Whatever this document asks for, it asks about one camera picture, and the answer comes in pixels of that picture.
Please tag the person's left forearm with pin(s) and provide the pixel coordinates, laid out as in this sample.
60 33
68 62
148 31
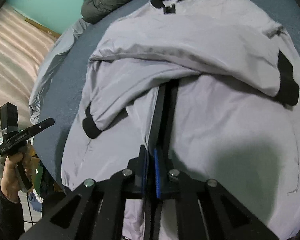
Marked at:
7 220

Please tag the person's left hand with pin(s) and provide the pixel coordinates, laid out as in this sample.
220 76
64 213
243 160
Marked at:
10 180

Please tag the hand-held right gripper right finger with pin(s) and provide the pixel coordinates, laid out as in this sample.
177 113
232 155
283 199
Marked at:
158 175

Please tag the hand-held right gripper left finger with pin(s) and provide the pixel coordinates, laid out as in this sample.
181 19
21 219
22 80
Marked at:
138 177

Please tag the wooden plank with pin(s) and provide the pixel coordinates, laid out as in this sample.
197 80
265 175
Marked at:
43 28

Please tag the pink curtain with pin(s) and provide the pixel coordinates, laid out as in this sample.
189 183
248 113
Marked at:
12 55

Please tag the grey jacket with black cuffs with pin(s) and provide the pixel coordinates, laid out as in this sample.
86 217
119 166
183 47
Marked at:
215 117

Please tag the bed with blue sheet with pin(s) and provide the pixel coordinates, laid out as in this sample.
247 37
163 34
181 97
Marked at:
72 62

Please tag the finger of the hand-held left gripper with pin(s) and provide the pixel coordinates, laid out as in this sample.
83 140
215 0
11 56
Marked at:
42 126

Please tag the dark grey duvet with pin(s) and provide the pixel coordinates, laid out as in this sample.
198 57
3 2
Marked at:
107 2

